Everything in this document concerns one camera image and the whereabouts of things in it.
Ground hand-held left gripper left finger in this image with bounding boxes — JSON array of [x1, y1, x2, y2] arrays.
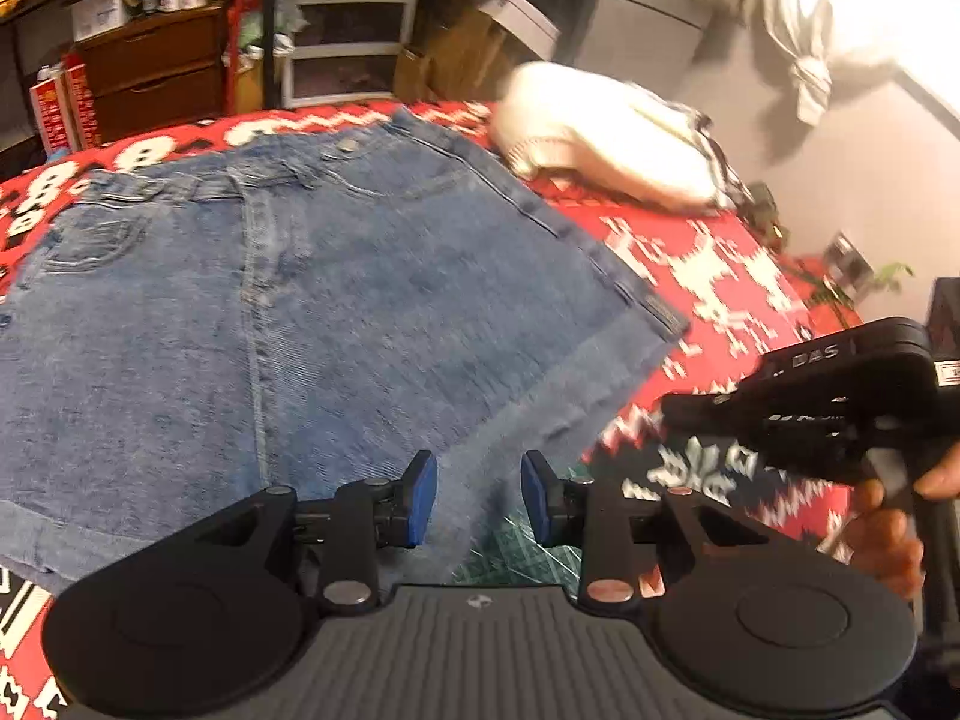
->
[[172, 450, 440, 614]]

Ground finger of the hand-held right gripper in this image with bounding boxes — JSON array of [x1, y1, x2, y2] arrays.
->
[[660, 373, 782, 460]]

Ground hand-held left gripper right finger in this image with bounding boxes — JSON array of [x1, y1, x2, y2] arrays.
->
[[521, 450, 782, 614]]

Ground blue denim shorts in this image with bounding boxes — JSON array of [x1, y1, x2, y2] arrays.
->
[[0, 109, 692, 599]]

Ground person's right hand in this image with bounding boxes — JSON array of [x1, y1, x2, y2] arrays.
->
[[844, 441, 960, 602]]

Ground green cutting mat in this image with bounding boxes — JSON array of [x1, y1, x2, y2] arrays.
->
[[448, 467, 595, 587]]

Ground green plant sprig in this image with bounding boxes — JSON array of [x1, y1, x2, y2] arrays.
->
[[805, 259, 917, 317]]

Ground red patterned blanket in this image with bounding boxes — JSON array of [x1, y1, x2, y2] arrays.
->
[[0, 97, 861, 720]]

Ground dark green gift box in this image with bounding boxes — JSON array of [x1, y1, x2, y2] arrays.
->
[[745, 180, 788, 250]]

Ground white knit sweater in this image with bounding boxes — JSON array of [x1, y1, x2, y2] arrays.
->
[[490, 58, 722, 212]]

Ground white curtain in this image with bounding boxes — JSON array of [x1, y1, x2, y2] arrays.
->
[[760, 0, 960, 130]]

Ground white shoe box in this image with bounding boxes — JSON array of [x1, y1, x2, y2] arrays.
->
[[475, 0, 563, 62]]

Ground leaning brown cardboard sheets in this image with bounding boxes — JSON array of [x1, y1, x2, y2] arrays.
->
[[392, 0, 527, 104]]

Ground white plastic drawer unit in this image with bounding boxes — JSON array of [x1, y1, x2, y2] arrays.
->
[[280, 0, 428, 111]]

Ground brown wooden drawer cabinet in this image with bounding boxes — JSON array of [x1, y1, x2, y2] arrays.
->
[[70, 2, 242, 145]]

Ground white plastic bag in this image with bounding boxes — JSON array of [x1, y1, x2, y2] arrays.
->
[[238, 0, 302, 74]]

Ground red printed carton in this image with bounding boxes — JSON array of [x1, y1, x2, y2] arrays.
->
[[64, 52, 104, 152], [28, 75, 72, 160]]

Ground white cardboard box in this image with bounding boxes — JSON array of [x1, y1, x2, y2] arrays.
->
[[70, 0, 134, 44]]

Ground wall power outlet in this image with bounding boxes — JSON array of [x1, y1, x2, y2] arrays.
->
[[822, 231, 876, 291]]

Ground red mop handle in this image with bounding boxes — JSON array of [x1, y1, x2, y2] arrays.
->
[[223, 0, 261, 119]]

